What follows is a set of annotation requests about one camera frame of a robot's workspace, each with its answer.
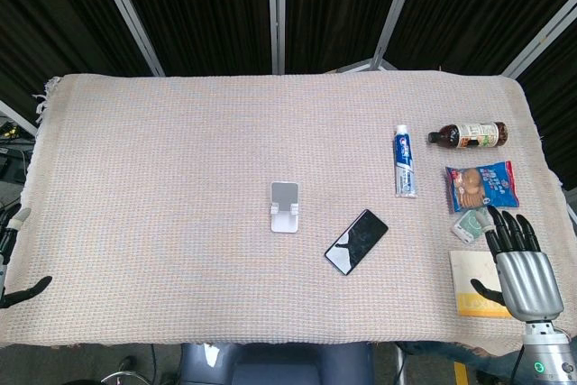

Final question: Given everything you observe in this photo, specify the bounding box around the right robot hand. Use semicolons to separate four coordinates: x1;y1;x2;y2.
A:
470;206;565;323

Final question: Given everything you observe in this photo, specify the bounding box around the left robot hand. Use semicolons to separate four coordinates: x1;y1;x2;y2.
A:
0;206;53;310

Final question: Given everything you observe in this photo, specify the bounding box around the black smartphone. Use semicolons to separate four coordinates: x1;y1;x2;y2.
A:
324;208;389;277

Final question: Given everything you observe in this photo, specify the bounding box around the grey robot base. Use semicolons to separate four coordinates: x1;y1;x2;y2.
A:
179;342;375;385

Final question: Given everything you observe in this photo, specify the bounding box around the white phone stand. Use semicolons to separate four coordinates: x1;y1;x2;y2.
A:
269;180;300;234

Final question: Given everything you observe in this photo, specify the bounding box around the beige yellow notebook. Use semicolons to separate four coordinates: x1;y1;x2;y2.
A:
448;249;515;318

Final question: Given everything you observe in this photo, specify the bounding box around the small green white packet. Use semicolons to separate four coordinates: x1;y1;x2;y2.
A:
451;208;490;243

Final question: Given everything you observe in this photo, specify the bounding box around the blue cookie packet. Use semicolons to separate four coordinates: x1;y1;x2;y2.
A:
444;160;520;215

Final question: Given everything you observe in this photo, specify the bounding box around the dark sauce bottle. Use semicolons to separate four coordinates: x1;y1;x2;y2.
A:
426;120;511;150

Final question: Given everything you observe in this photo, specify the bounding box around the blue white toothpaste tube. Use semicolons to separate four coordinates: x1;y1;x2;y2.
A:
393;124;419;199

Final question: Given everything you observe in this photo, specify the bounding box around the beige woven tablecloth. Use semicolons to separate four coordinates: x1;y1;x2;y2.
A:
0;70;577;357

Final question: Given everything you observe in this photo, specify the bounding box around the black folding screen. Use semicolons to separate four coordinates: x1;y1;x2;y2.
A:
0;0;577;215

